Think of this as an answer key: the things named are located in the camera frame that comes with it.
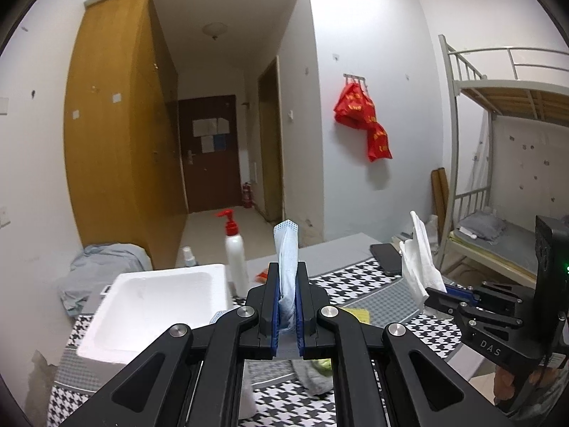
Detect white tissue cloth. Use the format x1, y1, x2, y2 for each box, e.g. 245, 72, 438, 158
399, 211, 447, 314

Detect blue face mask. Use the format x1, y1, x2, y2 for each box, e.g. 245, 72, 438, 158
274, 220, 299, 359

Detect grey towel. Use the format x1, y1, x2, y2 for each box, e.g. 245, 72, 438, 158
291, 359, 334, 396

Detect person's right hand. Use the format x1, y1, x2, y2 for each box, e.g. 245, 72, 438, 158
493, 366, 516, 402

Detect red snack packet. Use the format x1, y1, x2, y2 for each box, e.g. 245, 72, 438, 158
255, 269, 268, 283

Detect white red pump lotion bottle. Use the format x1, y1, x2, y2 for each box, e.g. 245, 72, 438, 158
217, 209, 249, 298

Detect yellow sponge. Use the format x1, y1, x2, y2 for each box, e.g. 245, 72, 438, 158
340, 307, 371, 326

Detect black smartphone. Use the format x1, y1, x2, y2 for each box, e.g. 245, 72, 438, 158
369, 244, 402, 276

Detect grey pillow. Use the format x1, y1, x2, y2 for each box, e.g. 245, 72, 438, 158
458, 211, 506, 242

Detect small clear spray bottle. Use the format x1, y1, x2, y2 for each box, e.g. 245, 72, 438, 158
181, 246, 198, 267

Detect houndstooth table cloth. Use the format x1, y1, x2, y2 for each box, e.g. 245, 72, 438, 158
46, 256, 495, 427

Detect red fire extinguisher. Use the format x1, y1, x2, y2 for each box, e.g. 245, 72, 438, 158
242, 182, 254, 208

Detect white foam box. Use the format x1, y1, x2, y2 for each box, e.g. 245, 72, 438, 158
75, 263, 234, 394

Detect light blue crumpled cloth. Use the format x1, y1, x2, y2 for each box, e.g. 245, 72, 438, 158
57, 243, 152, 318

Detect dark brown entrance door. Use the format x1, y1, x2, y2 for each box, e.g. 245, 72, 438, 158
179, 95, 241, 213

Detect red hanging bags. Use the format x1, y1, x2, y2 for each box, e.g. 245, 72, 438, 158
334, 81, 393, 162

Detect wooden wardrobe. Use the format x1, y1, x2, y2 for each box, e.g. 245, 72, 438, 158
64, 0, 186, 269

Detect side wooden door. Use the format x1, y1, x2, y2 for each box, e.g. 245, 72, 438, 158
257, 59, 283, 224

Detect metal bunk bed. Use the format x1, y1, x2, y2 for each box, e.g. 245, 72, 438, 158
436, 36, 568, 287

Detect ceiling lamp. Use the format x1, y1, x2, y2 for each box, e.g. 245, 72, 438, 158
202, 22, 229, 41

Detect wooden boards against wall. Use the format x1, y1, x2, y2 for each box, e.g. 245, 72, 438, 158
431, 167, 449, 240

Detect wall hook rack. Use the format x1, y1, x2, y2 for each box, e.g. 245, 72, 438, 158
343, 73, 367, 89

